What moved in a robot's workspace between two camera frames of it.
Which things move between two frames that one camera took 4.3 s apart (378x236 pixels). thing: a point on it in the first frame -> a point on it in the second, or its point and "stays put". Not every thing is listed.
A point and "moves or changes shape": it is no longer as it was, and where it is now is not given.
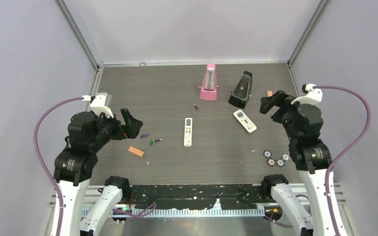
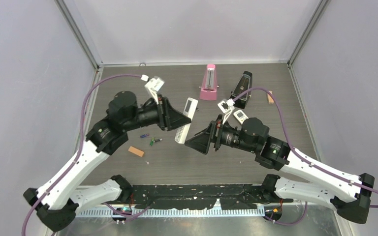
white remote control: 188,132 moves or changes shape
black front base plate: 192,197 stays put
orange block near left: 136,151 stays put
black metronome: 241,93 stays put
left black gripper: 133,125 -> 169,117
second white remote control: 244,121 stays put
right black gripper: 279,98 -> 201,141
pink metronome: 208,88 stays put
